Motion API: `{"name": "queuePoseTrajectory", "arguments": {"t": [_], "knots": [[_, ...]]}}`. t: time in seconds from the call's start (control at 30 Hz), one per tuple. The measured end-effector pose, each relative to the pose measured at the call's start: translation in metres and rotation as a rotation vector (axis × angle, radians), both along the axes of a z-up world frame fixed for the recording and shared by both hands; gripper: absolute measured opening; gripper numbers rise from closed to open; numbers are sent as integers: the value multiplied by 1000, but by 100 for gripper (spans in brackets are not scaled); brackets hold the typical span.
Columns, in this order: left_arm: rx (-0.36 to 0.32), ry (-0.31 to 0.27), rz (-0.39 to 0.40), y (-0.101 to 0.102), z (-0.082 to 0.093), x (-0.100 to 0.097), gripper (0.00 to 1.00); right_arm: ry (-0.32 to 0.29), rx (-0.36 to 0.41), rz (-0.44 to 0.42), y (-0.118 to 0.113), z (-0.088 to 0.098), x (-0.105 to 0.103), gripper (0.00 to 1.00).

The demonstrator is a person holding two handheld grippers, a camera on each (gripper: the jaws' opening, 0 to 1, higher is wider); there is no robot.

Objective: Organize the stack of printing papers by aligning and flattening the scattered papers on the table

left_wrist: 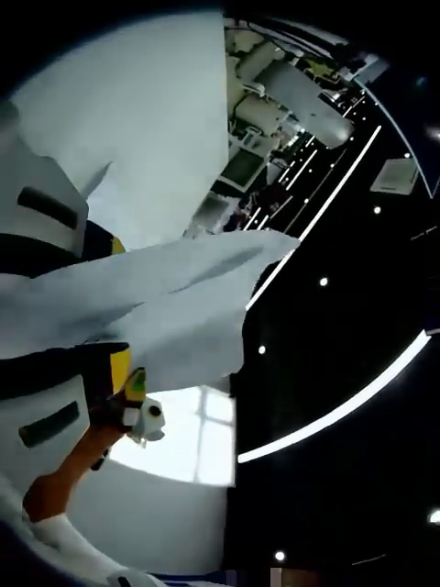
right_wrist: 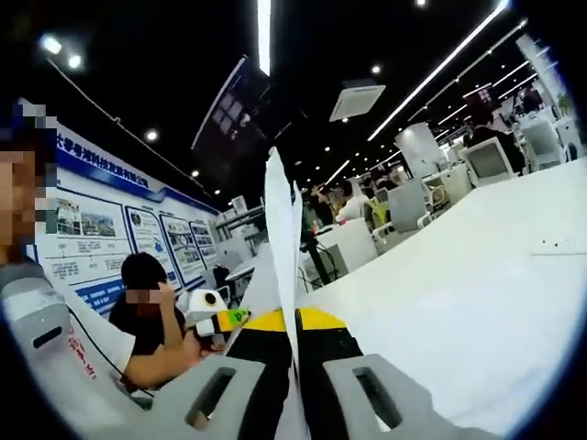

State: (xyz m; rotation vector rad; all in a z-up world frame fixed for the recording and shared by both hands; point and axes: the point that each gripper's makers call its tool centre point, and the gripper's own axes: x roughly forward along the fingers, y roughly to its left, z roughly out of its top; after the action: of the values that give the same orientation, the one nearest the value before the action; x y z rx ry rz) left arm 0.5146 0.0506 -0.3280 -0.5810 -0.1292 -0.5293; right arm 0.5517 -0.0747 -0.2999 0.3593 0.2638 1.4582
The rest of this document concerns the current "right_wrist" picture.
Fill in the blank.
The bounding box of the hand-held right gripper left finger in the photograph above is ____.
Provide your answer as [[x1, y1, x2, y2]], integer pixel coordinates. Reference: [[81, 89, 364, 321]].
[[150, 307, 295, 440]]

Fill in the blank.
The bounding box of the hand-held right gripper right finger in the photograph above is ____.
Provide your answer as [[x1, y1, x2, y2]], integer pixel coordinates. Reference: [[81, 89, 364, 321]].
[[295, 307, 485, 440]]

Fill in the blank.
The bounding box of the white printing paper sheet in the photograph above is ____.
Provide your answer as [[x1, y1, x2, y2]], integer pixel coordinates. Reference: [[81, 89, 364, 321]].
[[262, 146, 313, 440]]

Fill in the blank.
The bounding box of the person's left hand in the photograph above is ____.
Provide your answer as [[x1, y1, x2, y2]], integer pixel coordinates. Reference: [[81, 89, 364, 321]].
[[182, 327, 228, 370]]

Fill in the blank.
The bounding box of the white grey chest device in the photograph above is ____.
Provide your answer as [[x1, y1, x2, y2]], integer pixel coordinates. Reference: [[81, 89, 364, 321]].
[[2, 263, 77, 363]]

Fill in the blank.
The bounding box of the white mesh office chair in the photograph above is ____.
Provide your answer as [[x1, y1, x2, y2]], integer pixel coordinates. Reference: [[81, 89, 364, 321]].
[[460, 136, 520, 190], [386, 177, 436, 236], [521, 117, 569, 171]]

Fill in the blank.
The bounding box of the hanging ceiling display screen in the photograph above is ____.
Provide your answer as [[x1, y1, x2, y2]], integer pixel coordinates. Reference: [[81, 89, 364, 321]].
[[190, 54, 272, 153]]

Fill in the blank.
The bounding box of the ceiling air vent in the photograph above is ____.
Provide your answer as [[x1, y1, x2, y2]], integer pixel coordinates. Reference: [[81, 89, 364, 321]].
[[327, 81, 387, 124]]

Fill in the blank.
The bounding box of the white power strip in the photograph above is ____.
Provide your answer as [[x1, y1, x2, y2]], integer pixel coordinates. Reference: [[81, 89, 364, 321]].
[[530, 236, 587, 258]]

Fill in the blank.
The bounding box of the blue white wall poster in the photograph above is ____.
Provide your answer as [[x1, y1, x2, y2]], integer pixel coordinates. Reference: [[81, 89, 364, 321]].
[[25, 117, 222, 320]]

